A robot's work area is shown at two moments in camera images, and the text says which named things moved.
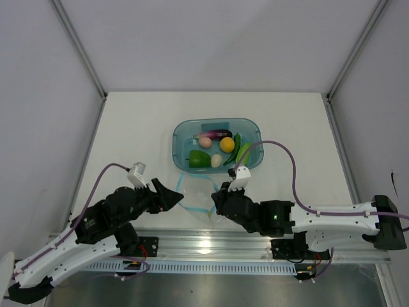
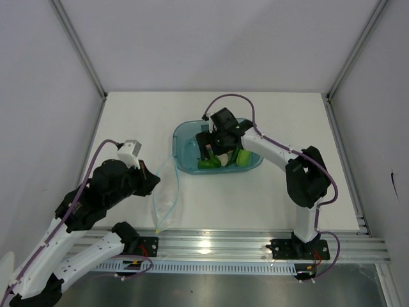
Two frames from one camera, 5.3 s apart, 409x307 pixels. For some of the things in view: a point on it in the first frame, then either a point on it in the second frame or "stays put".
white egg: [216, 160] to [223, 158]
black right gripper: [220, 196] to [205, 139]
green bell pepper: [199, 158] to [213, 162]
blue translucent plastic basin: [214, 145] stays put
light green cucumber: [243, 149] stays put
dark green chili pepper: [237, 140] stays put
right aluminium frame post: [330, 105] stays put
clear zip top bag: [197, 192] to [167, 202]
